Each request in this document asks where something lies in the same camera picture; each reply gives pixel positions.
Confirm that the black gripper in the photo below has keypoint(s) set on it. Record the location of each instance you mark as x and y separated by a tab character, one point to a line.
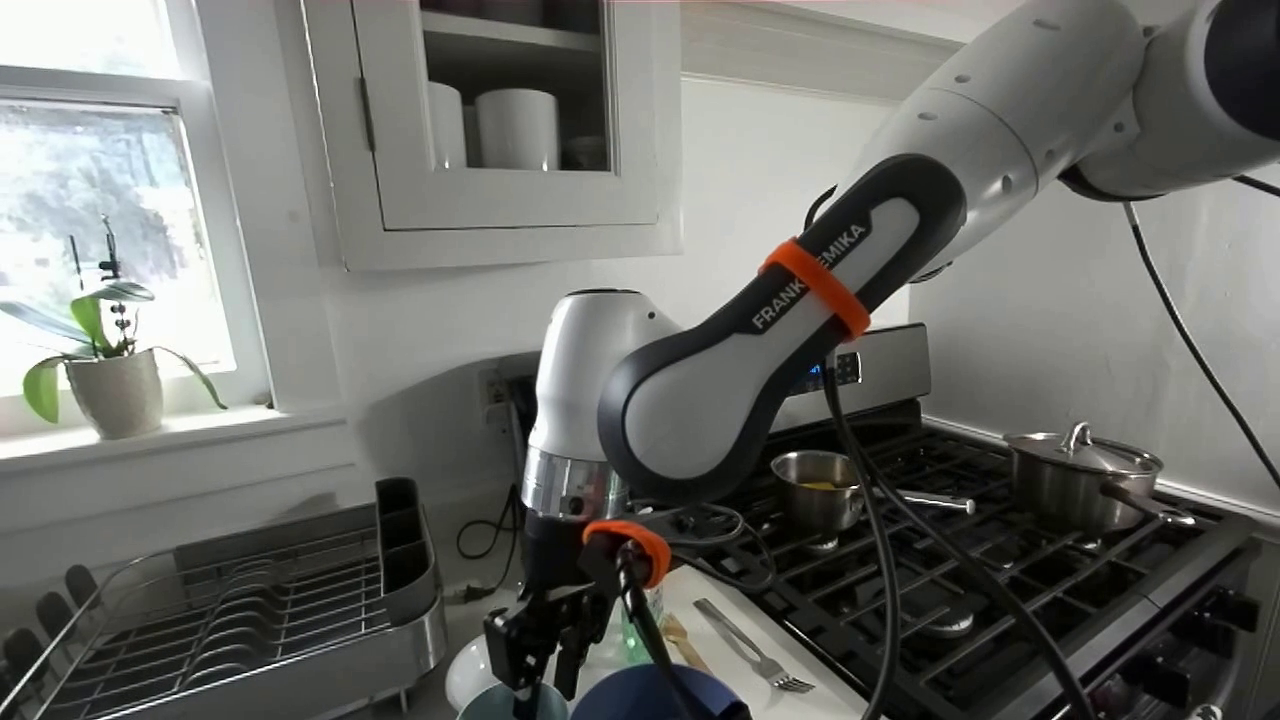
561	615

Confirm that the light blue plastic cup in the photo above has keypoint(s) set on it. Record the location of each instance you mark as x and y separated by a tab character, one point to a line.
516	704

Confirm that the green soap pump bottle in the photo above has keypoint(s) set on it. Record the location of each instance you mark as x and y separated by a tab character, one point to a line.
619	645

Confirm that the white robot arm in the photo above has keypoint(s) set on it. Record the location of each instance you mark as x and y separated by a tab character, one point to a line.
1059	88

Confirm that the black coffee maker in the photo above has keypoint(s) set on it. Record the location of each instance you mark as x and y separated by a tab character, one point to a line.
513	394

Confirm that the white bowl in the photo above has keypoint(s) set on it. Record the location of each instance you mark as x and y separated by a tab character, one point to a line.
470	672

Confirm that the dark blue bowl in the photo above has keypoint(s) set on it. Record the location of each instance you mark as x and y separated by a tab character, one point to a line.
662	692

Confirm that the metal dish rack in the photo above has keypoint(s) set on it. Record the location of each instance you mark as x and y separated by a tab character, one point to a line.
284	621

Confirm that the small steel saucepan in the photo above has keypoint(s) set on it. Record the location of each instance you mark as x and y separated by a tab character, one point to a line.
821	489

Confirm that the stainless steel gas stove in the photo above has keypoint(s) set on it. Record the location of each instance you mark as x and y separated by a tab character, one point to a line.
956	600

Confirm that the potted green plant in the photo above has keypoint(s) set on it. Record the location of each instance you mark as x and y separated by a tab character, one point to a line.
102	362

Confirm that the white canister in cabinet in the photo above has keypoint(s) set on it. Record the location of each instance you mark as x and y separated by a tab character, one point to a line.
516	130

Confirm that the lidded steel pot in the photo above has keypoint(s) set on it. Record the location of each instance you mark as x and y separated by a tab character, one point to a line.
1084	485

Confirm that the grey wall cabinet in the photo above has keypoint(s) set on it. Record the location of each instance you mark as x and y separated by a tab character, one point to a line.
472	133

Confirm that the window frame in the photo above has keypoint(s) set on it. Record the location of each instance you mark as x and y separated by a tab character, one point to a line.
160	125

